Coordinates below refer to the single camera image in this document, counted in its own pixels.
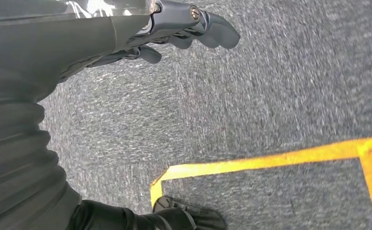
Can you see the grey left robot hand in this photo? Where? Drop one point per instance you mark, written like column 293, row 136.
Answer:
column 62, row 38

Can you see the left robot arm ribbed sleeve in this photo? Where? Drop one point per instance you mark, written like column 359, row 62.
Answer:
column 14, row 165

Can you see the black robot foot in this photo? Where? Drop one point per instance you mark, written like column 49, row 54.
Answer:
column 160, row 219

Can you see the yellow floor tape square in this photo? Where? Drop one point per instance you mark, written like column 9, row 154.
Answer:
column 268, row 160

